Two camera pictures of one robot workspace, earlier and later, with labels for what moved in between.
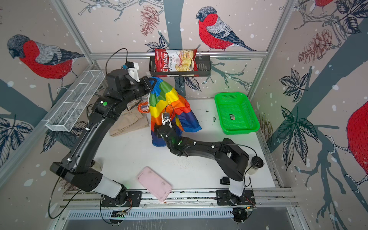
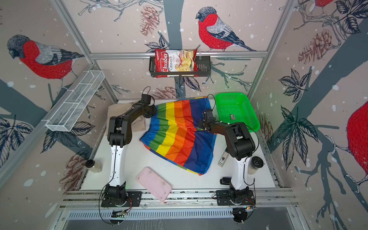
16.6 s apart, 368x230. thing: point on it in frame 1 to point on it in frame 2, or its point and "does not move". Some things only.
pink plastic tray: [155, 183] does not move
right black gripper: [159, 131] to [200, 125]
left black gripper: [148, 87] to [155, 111]
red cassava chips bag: [175, 60] does not move
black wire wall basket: [203, 66] does not move
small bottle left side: [97, 166] does not move
